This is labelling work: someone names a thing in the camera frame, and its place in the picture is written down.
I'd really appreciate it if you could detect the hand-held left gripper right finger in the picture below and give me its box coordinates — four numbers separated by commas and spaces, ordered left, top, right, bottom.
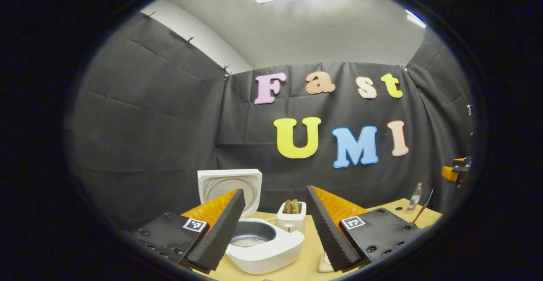
305, 185, 425, 272

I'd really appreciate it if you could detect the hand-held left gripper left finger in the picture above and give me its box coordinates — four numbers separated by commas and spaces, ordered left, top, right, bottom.
134, 189, 246, 273

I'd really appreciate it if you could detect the white rice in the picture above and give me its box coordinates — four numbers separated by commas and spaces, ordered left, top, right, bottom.
232, 236, 268, 247

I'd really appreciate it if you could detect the white rice cooker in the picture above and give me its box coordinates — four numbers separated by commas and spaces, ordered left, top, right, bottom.
197, 169, 305, 275

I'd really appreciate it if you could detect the brown wooden spoon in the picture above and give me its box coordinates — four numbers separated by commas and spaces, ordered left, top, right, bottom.
411, 202, 428, 226

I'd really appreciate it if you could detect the clear glass tray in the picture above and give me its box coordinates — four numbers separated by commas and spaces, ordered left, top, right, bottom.
317, 252, 336, 273

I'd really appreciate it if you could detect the white toaster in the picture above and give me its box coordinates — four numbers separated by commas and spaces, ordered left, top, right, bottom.
277, 200, 307, 233

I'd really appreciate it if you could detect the clear plastic water bottle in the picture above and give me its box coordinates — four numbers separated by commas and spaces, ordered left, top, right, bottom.
407, 182, 423, 214

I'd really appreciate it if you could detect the black backdrop cloth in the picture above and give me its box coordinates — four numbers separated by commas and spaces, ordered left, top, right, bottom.
68, 11, 476, 230

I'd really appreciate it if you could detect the small ceiling light panel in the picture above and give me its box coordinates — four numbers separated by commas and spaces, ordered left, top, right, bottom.
405, 9, 426, 29

